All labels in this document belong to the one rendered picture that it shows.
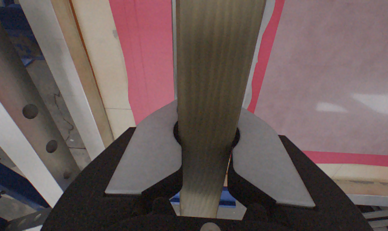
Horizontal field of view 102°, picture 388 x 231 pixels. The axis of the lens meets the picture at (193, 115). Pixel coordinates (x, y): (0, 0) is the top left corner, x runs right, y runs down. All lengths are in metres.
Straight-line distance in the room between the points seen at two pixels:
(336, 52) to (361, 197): 0.33
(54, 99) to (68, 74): 1.59
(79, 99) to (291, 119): 0.35
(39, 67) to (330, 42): 1.77
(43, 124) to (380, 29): 0.50
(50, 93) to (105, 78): 1.57
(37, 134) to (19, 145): 0.02
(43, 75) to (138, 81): 1.55
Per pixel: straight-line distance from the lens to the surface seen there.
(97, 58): 0.30
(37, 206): 0.85
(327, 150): 0.42
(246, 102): 0.28
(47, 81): 1.81
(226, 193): 0.38
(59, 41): 0.28
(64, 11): 0.28
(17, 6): 1.20
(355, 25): 0.32
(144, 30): 0.26
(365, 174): 0.53
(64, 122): 1.98
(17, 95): 0.32
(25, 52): 0.43
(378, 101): 0.40
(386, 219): 0.85
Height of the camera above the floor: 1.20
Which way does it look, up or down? 58 degrees down
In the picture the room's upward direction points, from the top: 175 degrees counter-clockwise
